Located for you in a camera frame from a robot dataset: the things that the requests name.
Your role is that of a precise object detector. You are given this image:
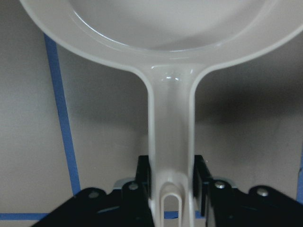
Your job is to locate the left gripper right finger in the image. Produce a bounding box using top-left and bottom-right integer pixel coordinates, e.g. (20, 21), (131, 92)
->
(193, 155), (212, 216)

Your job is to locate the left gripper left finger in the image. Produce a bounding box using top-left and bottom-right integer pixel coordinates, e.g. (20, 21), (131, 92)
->
(136, 155), (153, 227)

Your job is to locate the beige plastic dustpan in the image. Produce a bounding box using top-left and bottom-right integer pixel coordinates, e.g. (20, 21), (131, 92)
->
(21, 0), (303, 227)

